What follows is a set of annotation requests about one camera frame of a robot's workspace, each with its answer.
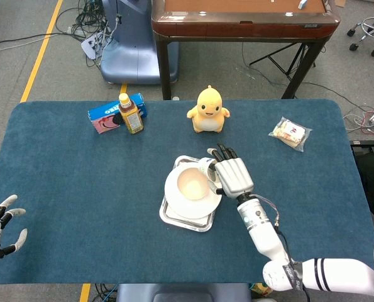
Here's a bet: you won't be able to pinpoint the brown wooden game table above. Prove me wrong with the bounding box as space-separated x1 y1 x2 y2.
151 0 341 101

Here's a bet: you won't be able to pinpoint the red and white floor cables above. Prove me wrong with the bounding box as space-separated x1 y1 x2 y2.
342 105 374 137

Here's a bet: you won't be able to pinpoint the tangled black floor cables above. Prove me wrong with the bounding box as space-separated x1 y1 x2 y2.
55 0 120 69

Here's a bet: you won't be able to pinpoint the blue Oreo cookie box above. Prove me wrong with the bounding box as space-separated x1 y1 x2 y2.
88 92 148 135

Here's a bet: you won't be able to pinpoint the amber tea bottle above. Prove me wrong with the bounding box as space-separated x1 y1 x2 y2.
118 93 145 135

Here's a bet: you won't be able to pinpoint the blue-grey machine base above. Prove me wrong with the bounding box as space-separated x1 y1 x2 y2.
100 0 180 85

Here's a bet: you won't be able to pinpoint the white deep plate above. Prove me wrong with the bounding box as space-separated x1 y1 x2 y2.
163 165 223 220

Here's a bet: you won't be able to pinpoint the thin pink wrist wire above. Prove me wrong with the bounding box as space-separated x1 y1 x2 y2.
252 194 281 226

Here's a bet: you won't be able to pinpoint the silver metal tray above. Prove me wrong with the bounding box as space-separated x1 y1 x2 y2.
158 155 221 233

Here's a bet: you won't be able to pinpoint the chrome office chair base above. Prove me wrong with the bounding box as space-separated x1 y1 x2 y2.
346 14 374 58

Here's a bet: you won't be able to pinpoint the long grey floor cable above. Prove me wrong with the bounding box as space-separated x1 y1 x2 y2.
0 30 84 55

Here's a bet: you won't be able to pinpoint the colourful snack bag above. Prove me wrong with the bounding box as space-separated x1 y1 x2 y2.
251 282 274 298

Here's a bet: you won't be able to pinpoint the yellow plush duck toy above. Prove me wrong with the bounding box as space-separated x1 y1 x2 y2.
186 84 231 133

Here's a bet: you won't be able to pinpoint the blue-grey robot torso base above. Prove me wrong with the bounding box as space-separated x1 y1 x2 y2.
116 282 252 302

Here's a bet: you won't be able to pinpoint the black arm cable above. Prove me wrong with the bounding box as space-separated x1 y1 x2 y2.
273 221 311 302

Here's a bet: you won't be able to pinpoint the blue carpet table mat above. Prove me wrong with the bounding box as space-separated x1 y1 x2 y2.
0 99 374 286

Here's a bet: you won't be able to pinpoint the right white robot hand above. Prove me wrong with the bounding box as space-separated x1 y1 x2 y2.
207 143 255 200

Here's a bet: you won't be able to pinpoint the white paper cup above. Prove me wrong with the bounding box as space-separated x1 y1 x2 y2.
199 157 221 184

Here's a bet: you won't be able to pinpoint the black and blue cables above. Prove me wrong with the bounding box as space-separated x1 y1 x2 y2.
94 282 120 302

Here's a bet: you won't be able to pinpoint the black furniture piece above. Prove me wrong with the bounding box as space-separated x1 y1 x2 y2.
349 140 374 234

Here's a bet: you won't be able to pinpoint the white floor power strip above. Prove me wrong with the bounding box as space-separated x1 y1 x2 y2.
80 33 108 60

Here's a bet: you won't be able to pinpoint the clear snack packet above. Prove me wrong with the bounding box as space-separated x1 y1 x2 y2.
268 116 312 153

